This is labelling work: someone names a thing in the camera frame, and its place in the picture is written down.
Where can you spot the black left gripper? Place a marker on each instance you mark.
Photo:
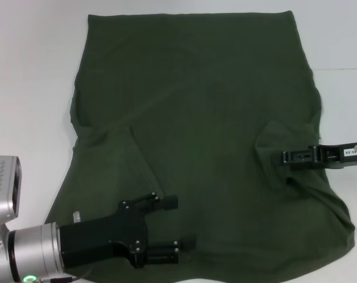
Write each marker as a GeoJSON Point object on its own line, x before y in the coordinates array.
{"type": "Point", "coordinates": [99, 236]}

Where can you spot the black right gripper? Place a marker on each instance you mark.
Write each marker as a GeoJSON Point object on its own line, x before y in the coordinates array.
{"type": "Point", "coordinates": [331, 153]}

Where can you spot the dark green shirt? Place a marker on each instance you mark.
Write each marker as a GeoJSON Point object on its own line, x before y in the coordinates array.
{"type": "Point", "coordinates": [196, 103]}

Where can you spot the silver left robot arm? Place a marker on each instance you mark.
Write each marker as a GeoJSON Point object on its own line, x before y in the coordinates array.
{"type": "Point", "coordinates": [28, 250]}

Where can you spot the left gripper silver plug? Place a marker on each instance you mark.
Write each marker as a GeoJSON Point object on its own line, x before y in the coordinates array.
{"type": "Point", "coordinates": [77, 216]}

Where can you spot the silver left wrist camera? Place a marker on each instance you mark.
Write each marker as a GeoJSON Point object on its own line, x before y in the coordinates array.
{"type": "Point", "coordinates": [3, 185]}

